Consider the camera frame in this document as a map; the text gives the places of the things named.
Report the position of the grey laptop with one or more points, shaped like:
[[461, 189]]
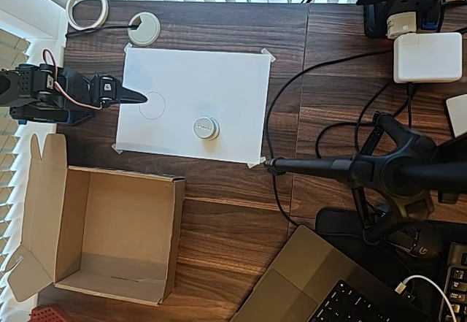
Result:
[[303, 263]]

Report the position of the open cardboard box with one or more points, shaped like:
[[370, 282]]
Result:
[[127, 219]]

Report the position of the black keyboard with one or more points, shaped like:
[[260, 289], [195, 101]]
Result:
[[458, 285]]

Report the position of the black mouse pad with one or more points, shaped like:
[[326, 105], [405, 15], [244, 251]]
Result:
[[328, 223]]

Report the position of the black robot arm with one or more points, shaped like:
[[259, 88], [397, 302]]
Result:
[[33, 84]]

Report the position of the masking tape piece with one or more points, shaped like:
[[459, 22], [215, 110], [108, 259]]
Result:
[[128, 47], [118, 149], [269, 56], [253, 164]]

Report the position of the red leader robot arm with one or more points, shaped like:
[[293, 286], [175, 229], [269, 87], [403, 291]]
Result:
[[47, 314]]

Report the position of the black computer mouse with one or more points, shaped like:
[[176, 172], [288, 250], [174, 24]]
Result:
[[427, 245]]

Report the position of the blue and black table clamp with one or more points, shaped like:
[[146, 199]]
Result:
[[20, 121]]

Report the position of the large white power adapter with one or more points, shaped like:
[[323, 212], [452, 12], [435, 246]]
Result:
[[427, 57]]

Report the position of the white paper sheet with circles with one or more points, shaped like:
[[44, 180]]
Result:
[[204, 77]]

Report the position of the black tripod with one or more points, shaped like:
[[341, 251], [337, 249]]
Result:
[[394, 168]]

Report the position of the glass jar with silver lid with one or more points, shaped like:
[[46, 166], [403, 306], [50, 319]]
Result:
[[206, 128]]

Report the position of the small white plug adapter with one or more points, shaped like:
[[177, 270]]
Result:
[[401, 24]]

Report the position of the blue plug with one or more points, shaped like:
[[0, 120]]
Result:
[[430, 20]]

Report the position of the masking tape roll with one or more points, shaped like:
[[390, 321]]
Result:
[[69, 10]]

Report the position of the silver flat device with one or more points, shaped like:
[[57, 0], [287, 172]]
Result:
[[459, 115]]

